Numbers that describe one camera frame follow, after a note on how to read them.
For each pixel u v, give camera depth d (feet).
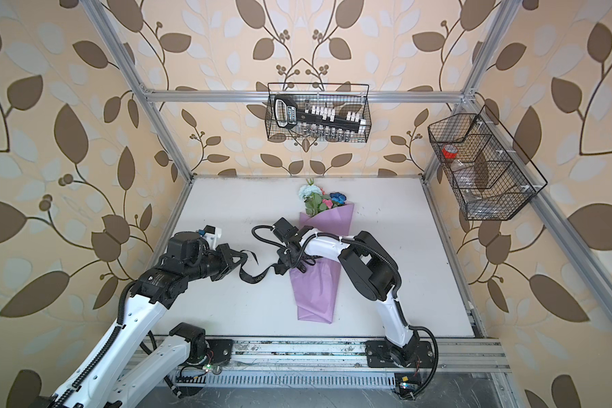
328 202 3.45
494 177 2.38
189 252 1.89
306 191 3.49
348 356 2.47
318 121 2.83
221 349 2.49
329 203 3.45
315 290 2.77
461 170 2.29
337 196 3.53
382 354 2.42
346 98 2.99
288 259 2.77
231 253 2.32
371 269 1.70
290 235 2.46
